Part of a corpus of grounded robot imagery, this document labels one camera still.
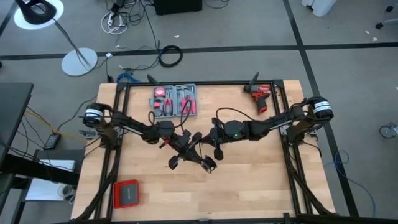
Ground grey office chair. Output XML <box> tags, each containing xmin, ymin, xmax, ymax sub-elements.
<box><xmin>374</xmin><ymin>4</ymin><xmax>398</xmax><ymax>30</ymax></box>

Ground black side table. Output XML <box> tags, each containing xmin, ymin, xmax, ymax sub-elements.
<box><xmin>18</xmin><ymin>148</ymin><xmax>86</xmax><ymax>224</ymax></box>

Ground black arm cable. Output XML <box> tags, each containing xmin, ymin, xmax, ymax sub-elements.
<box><xmin>215</xmin><ymin>106</ymin><xmax>259</xmax><ymax>124</ymax></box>
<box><xmin>147</xmin><ymin>98</ymin><xmax>193</xmax><ymax>131</ymax></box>

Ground red-handled hammer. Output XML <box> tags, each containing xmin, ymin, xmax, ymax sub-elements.
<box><xmin>177</xmin><ymin>86</ymin><xmax>195</xmax><ymax>115</ymax></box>

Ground red-handled pliers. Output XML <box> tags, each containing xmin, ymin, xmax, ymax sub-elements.
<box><xmin>163</xmin><ymin>90</ymin><xmax>174</xmax><ymax>117</ymax></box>

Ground black floor box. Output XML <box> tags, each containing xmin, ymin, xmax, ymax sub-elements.
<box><xmin>153</xmin><ymin>0</ymin><xmax>203</xmax><ymax>16</ymax></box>

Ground white paper sheet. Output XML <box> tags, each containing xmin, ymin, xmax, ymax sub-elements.
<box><xmin>39</xmin><ymin>159</ymin><xmax>76</xmax><ymax>172</ymax></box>

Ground blue cable bundle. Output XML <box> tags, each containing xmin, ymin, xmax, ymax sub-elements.
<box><xmin>116</xmin><ymin>72</ymin><xmax>141</xmax><ymax>84</ymax></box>

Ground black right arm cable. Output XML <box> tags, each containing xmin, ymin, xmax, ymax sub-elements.
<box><xmin>215</xmin><ymin>106</ymin><xmax>259</xmax><ymax>124</ymax></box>

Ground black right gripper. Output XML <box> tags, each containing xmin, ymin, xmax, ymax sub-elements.
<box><xmin>198</xmin><ymin>117</ymin><xmax>227</xmax><ymax>162</ymax></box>

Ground coiled black floor cable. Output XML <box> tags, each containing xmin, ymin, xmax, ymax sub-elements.
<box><xmin>158</xmin><ymin>45</ymin><xmax>184</xmax><ymax>68</ymax></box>

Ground yellow floor cable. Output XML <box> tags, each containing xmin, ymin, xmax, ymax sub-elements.
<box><xmin>24</xmin><ymin>109</ymin><xmax>88</xmax><ymax>142</ymax></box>

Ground white power strip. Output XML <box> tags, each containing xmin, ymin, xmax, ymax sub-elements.
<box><xmin>100</xmin><ymin>10</ymin><xmax>129</xmax><ymax>35</ymax></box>

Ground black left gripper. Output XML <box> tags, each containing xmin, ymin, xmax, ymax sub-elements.
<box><xmin>168</xmin><ymin>130</ymin><xmax>218</xmax><ymax>173</ymax></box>

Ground black cord spool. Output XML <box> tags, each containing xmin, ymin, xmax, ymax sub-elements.
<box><xmin>201</xmin><ymin>155</ymin><xmax>218</xmax><ymax>174</ymax></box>

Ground red black cordless drill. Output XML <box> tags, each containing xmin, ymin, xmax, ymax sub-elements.
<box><xmin>243</xmin><ymin>83</ymin><xmax>272</xmax><ymax>115</ymax></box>

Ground white ring floor lamp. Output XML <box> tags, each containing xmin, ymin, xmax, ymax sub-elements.
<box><xmin>14</xmin><ymin>0</ymin><xmax>99</xmax><ymax>77</ymax></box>

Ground red-rimmed grey box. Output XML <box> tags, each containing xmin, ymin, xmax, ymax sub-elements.
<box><xmin>112</xmin><ymin>179</ymin><xmax>140</xmax><ymax>210</ymax></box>

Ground white trash bin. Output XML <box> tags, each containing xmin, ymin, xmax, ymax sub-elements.
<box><xmin>300</xmin><ymin>0</ymin><xmax>338</xmax><ymax>17</ymax></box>

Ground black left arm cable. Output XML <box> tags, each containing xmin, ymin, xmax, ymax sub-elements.
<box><xmin>147</xmin><ymin>98</ymin><xmax>193</xmax><ymax>131</ymax></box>

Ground long blue floor cable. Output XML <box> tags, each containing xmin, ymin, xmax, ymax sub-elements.
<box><xmin>323</xmin><ymin>149</ymin><xmax>377</xmax><ymax>218</ymax></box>

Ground black desk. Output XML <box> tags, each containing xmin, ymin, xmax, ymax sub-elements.
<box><xmin>0</xmin><ymin>82</ymin><xmax>35</xmax><ymax>166</ymax></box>

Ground grey plastic tool case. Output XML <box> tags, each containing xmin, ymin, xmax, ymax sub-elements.
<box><xmin>149</xmin><ymin>83</ymin><xmax>199</xmax><ymax>119</ymax></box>

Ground black power adapter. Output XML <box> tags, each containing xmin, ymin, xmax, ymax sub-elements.
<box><xmin>43</xmin><ymin>133</ymin><xmax>62</xmax><ymax>151</ymax></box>

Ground grey caster wheel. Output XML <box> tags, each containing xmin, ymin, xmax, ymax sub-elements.
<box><xmin>379</xmin><ymin>122</ymin><xmax>398</xmax><ymax>139</ymax></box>

